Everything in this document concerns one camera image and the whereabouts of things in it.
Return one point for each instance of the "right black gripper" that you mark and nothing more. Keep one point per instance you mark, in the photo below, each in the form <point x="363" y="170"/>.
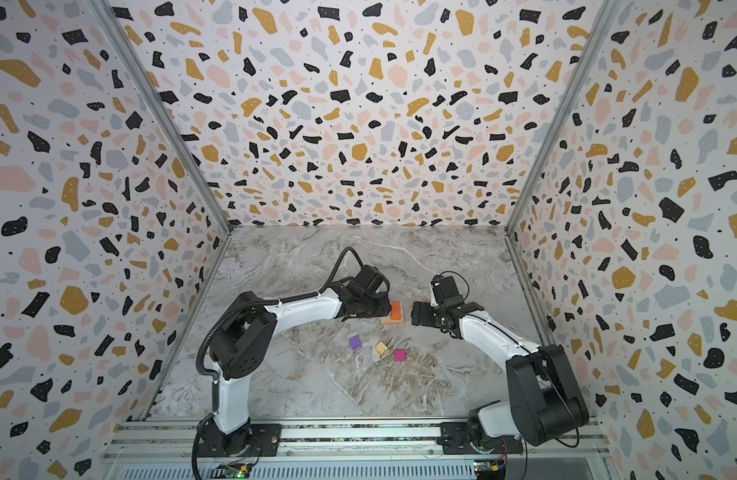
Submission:
<point x="427" y="313"/>

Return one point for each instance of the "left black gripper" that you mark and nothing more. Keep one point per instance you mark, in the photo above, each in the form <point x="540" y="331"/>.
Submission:
<point x="384" y="307"/>

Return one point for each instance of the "natural wood block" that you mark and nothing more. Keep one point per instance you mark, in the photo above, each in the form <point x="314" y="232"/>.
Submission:
<point x="391" y="321"/>

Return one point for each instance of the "orange-red block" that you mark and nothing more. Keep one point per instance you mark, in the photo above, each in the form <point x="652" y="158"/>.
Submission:
<point x="397" y="311"/>

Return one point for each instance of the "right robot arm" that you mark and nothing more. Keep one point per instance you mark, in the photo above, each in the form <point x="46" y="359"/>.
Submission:
<point x="545" y="400"/>

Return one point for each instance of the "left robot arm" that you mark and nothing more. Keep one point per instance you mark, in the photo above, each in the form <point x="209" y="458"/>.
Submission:
<point x="236" y="345"/>

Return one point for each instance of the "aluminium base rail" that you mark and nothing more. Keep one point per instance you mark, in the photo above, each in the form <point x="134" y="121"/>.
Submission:
<point x="352" y="448"/>

